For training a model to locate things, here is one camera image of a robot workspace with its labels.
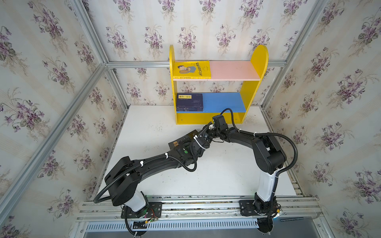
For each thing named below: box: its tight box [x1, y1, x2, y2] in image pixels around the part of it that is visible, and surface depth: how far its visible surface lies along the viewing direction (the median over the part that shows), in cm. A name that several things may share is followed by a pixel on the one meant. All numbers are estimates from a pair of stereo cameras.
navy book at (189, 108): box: [176, 106, 204, 112], surface depth 98 cm
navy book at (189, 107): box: [176, 106, 204, 110], surface depth 98 cm
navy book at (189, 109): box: [176, 108, 204, 112], surface depth 100 cm
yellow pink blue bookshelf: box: [169, 44, 269, 125], surface depth 90 cm
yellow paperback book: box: [173, 60, 212, 80], surface depth 83 cm
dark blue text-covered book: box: [176, 93, 204, 108], surface depth 102 cm
